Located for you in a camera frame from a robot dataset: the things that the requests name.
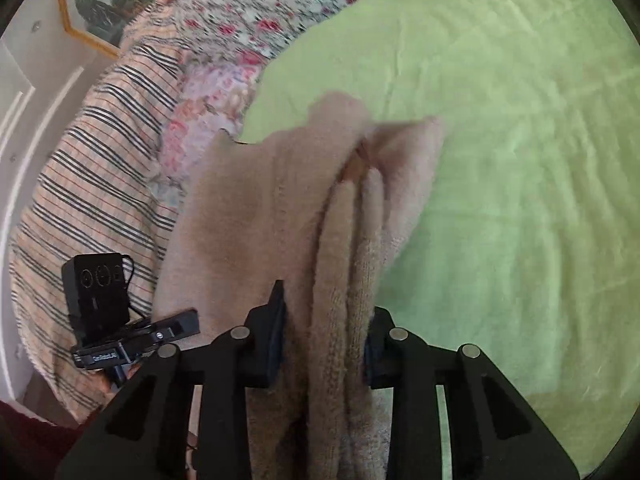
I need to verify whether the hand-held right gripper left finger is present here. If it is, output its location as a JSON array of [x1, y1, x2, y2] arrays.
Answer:
[[55, 280, 287, 480]]

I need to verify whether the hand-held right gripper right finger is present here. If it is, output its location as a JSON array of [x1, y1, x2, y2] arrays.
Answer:
[[364, 306, 581, 480]]

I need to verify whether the red floral white quilt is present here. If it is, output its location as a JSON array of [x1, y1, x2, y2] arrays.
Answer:
[[172, 0, 431, 61]]

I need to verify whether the plaid striped blanket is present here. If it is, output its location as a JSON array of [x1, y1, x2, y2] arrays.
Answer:
[[9, 15, 193, 421]]

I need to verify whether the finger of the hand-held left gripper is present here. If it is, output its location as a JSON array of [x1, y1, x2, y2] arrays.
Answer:
[[131, 309, 201, 347]]

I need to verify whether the pastel floral pillow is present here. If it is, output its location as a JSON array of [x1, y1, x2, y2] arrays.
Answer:
[[150, 57, 266, 211]]

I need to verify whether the dark red cloth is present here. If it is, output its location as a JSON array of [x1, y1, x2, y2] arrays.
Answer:
[[0, 400, 88, 480]]

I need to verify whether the light green bed sheet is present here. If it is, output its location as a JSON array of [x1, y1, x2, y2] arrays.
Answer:
[[239, 0, 640, 476]]

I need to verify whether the beige knit sweater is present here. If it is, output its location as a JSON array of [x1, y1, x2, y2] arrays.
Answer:
[[150, 91, 446, 480]]

